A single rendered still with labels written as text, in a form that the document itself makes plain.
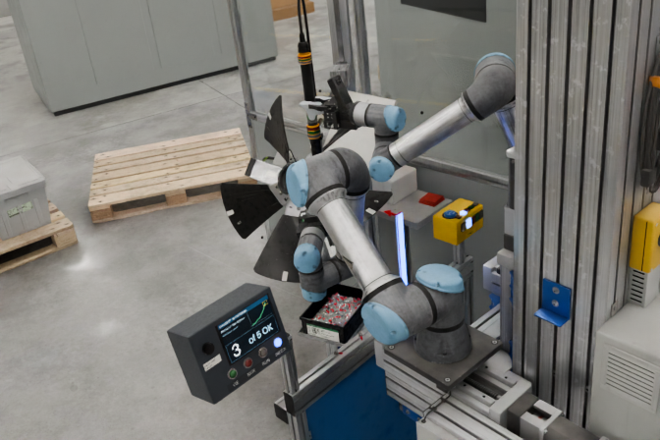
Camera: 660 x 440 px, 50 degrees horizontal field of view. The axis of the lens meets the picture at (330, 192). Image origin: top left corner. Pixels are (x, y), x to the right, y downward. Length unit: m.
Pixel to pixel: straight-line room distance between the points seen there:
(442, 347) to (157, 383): 2.05
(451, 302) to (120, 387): 2.24
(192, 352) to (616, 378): 0.97
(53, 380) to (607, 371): 2.84
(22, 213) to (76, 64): 3.00
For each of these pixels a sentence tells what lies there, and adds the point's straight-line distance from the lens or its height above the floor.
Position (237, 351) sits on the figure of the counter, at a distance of 1.81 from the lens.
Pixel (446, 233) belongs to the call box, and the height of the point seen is 1.02.
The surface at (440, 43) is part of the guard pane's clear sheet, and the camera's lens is 2.85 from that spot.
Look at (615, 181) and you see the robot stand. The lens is 1.56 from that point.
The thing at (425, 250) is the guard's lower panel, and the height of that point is 0.53.
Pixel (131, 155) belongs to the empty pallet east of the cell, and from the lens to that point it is 5.96.
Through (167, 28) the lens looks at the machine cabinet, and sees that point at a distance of 7.93.
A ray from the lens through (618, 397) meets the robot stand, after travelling 1.79.
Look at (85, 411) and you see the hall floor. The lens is 3.66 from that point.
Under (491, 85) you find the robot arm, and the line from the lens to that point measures 1.99.
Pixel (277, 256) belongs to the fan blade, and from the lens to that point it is 2.46.
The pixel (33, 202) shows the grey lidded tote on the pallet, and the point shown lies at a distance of 5.04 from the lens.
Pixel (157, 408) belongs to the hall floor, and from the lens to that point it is 3.53.
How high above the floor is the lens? 2.26
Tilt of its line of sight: 26 degrees down
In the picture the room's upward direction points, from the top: 7 degrees counter-clockwise
